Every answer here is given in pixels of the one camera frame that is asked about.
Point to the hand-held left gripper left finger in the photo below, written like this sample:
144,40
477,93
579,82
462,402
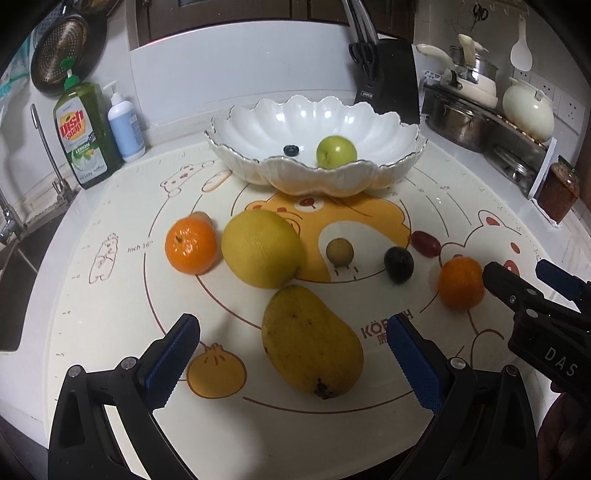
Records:
171,364

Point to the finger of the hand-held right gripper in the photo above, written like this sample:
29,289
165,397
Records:
561,279
508,286

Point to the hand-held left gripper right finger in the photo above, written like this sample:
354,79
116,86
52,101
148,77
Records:
418,364

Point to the orange tangerine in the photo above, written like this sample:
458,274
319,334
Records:
460,282
191,244

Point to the red grape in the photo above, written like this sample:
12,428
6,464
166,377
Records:
425,243

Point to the dark purple plum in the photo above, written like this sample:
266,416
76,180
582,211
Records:
398,264

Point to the yellow mango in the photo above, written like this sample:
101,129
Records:
311,341

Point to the large yellow citrus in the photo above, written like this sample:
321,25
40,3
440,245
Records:
261,249

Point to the white scalloped ceramic bowl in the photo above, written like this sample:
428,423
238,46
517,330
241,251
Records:
277,120

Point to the person's right hand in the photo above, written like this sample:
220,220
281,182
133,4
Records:
568,429

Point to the cartoon printed baking mat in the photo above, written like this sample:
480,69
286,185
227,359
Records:
138,286

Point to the jar with red contents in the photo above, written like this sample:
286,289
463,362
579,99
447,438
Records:
558,187

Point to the grey metal pot rack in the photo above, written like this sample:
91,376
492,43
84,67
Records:
542,175

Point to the glass pot lid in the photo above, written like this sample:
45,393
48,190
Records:
510,168

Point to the tan longan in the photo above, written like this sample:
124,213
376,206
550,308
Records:
340,251

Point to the woven pot trivet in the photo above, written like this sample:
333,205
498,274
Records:
517,129

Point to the kitchen sink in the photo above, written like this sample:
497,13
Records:
14,300

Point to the large steel pot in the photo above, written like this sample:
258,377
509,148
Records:
457,122

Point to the white ceramic pot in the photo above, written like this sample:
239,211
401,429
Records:
526,110

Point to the cream enamel saucepan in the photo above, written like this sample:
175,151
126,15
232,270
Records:
480,90

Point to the steel tap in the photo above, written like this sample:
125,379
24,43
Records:
9,219

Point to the green round fruit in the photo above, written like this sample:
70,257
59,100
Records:
336,152

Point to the white rice paddle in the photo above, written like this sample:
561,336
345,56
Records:
521,48

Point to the black knife block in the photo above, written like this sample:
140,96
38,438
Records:
392,78

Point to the steel kitchen faucet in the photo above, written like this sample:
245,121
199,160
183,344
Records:
48,154

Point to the white blue pump bottle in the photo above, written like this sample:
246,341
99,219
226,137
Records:
125,124

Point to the blueberry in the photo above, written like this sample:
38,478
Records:
291,150

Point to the green dish soap bottle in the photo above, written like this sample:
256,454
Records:
83,134

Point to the black kitchen scissors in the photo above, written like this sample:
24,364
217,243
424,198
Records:
362,55

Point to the round mesh strainer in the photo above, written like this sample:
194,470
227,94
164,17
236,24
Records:
60,53

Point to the dark wooden cabinet door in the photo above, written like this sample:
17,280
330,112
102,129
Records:
184,18
314,9

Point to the perforated steel colander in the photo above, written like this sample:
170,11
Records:
51,14

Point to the white wall outlets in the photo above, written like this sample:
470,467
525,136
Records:
570,104

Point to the hanging wall scissors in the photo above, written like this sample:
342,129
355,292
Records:
480,11

